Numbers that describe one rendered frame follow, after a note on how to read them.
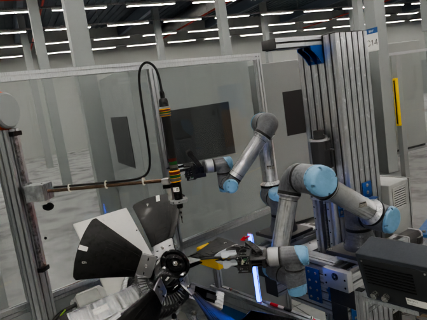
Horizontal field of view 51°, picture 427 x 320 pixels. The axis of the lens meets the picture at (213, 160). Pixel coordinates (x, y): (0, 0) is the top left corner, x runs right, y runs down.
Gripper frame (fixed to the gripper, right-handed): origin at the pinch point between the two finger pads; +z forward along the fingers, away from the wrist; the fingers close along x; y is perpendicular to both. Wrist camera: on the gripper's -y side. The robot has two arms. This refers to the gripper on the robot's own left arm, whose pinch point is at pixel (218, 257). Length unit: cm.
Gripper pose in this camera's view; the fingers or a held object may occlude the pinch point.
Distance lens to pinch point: 183.9
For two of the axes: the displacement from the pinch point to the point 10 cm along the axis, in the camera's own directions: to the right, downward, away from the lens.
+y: -2.0, 2.8, -9.4
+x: 1.7, 9.5, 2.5
